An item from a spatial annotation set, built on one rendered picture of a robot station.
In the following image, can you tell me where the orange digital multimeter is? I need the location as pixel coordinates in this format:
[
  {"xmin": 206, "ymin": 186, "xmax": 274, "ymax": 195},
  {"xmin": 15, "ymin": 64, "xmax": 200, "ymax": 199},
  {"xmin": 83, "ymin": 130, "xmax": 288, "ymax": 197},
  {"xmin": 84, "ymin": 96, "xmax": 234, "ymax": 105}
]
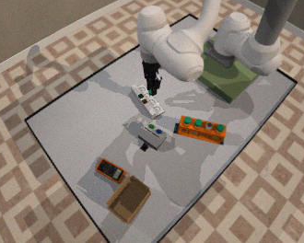
[{"xmin": 96, "ymin": 158, "xmax": 126, "ymax": 183}]

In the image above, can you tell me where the brown cardboard box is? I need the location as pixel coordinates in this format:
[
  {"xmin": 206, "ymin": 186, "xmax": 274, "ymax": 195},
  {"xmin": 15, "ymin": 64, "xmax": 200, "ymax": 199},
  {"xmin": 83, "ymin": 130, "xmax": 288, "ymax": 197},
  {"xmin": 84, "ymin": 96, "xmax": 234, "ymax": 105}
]
[{"xmin": 106, "ymin": 174, "xmax": 151, "ymax": 224}]

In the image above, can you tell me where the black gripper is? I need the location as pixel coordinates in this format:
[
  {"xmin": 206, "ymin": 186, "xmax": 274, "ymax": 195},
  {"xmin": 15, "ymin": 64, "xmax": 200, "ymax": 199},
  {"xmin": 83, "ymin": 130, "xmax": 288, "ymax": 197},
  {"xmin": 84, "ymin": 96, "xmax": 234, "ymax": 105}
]
[{"xmin": 142, "ymin": 61, "xmax": 162, "ymax": 97}]

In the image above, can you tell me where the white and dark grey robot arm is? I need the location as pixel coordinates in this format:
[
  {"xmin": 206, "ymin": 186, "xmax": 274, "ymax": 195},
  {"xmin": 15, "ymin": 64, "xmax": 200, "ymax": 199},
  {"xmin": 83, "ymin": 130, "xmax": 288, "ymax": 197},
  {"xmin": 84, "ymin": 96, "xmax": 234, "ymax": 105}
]
[{"xmin": 136, "ymin": 0, "xmax": 298, "ymax": 82}]

